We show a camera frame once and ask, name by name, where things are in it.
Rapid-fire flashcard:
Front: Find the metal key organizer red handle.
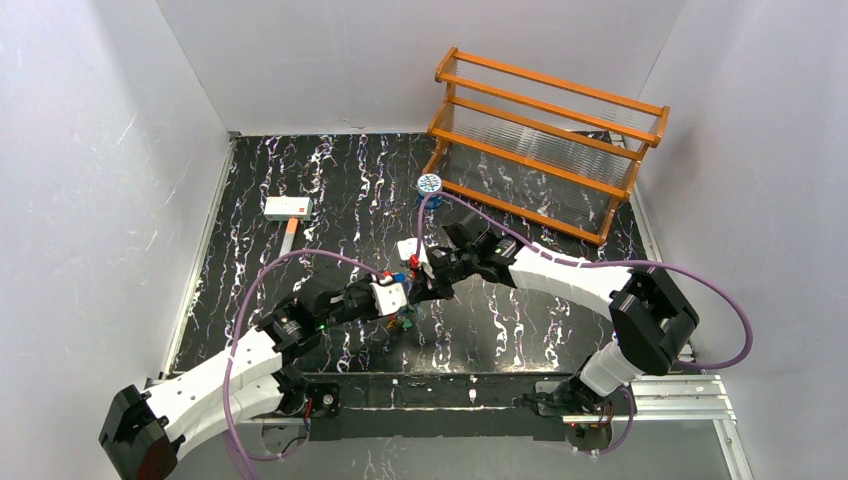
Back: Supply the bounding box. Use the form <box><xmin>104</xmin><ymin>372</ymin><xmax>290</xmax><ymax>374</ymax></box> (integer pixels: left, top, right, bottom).
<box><xmin>380</xmin><ymin>270</ymin><xmax>423</xmax><ymax>334</ymax></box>

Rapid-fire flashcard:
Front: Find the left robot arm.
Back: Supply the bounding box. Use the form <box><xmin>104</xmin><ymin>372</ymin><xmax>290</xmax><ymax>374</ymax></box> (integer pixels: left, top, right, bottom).
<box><xmin>98</xmin><ymin>277</ymin><xmax>433</xmax><ymax>479</ymax></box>

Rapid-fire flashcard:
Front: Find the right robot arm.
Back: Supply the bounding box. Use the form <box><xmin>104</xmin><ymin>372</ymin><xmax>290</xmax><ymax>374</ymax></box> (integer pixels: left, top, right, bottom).
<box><xmin>414</xmin><ymin>222</ymin><xmax>699</xmax><ymax>400</ymax></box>

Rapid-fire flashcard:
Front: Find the blue jar with patterned lid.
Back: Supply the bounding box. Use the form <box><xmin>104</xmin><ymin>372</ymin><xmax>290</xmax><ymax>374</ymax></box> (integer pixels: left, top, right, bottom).
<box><xmin>416</xmin><ymin>173</ymin><xmax>443</xmax><ymax>210</ymax></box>

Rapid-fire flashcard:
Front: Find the white orange marker pen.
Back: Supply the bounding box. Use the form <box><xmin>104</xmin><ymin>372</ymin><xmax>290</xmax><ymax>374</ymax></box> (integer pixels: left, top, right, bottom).
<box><xmin>279</xmin><ymin>217</ymin><xmax>300</xmax><ymax>257</ymax></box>

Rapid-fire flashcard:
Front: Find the white box with red logo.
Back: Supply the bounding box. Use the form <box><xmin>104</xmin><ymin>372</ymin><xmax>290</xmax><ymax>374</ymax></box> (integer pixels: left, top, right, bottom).
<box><xmin>263</xmin><ymin>196</ymin><xmax>314</xmax><ymax>221</ymax></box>

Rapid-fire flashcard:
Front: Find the orange wooden shelf rack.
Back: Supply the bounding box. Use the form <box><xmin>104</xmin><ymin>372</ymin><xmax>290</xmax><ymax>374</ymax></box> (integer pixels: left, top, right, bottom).
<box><xmin>423</xmin><ymin>47</ymin><xmax>671</xmax><ymax>245</ymax></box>

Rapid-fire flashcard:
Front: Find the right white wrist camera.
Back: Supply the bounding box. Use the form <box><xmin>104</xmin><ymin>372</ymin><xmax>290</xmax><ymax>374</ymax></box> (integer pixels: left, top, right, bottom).
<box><xmin>396</xmin><ymin>238</ymin><xmax>432</xmax><ymax>276</ymax></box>

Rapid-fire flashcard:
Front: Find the aluminium rail frame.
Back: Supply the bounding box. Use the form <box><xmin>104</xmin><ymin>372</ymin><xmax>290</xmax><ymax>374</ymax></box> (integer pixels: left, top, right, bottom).
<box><xmin>236</xmin><ymin>373</ymin><xmax>752</xmax><ymax>479</ymax></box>

